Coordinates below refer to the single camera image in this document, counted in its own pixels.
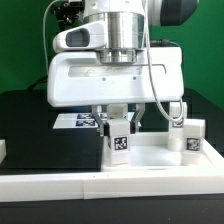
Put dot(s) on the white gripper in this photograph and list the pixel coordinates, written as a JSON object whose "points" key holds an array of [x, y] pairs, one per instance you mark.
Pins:
{"points": [[79, 79]]}

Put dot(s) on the white square tabletop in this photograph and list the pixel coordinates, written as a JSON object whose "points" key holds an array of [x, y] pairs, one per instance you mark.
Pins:
{"points": [[149, 151]]}

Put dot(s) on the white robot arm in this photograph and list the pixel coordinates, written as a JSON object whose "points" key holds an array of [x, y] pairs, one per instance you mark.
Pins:
{"points": [[110, 59]]}

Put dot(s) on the white marker sheet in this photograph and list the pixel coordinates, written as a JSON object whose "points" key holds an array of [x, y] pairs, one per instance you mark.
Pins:
{"points": [[86, 120]]}

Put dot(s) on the white U-shaped obstacle fence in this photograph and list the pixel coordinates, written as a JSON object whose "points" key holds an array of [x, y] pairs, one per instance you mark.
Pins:
{"points": [[180, 181]]}

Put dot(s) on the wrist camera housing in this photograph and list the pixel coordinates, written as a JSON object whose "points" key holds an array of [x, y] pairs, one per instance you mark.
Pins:
{"points": [[88, 36]]}

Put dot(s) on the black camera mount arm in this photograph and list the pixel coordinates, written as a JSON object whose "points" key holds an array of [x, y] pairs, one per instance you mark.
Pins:
{"points": [[67, 13]]}

